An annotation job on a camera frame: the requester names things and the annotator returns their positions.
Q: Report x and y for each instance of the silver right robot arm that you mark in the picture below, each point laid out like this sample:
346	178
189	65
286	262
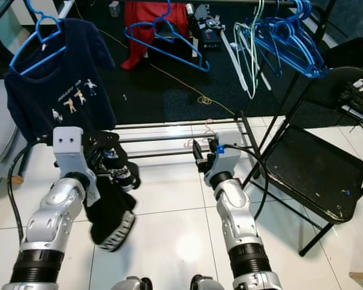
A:
241	223

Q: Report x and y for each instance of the grey ottoman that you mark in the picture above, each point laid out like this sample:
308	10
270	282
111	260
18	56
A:
3	133

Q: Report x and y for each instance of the black and white gadget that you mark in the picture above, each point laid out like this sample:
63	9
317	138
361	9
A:
356	99

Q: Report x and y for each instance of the white cabinet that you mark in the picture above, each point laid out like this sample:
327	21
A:
45	9

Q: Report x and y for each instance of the black folding chair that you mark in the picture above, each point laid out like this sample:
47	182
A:
314	169

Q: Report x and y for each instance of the black printed garment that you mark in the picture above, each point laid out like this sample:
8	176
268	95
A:
112	217

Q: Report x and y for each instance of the black device on white stand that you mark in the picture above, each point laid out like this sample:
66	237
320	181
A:
202	24

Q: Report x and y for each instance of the black bag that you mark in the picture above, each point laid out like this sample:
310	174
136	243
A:
350	54

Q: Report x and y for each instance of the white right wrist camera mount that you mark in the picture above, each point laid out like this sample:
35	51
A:
228	151

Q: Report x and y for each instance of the white strip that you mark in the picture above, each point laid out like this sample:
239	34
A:
229	60

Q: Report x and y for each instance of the red cloth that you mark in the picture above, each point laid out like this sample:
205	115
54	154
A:
139	33

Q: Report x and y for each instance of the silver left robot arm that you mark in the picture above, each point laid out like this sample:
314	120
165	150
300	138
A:
54	223

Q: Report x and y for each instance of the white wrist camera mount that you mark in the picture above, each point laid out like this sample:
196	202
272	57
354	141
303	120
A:
228	151
71	148

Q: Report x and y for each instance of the wooden stick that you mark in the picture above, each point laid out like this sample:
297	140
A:
361	277

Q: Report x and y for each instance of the grey right robot leg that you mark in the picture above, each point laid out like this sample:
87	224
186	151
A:
211	283

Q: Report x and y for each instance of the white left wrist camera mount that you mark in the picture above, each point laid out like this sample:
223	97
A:
71	148

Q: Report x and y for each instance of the black metal clothes rack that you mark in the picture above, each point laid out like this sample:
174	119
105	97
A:
205	2

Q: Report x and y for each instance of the pink hanger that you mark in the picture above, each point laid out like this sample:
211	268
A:
199	140

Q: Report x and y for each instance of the grey left robot leg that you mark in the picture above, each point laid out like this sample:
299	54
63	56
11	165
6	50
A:
133	284

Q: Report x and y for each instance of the navy printed t-shirt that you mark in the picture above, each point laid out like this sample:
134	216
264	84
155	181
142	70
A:
60	72

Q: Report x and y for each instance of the grey robot leg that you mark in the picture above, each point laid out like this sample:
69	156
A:
211	283
133	284

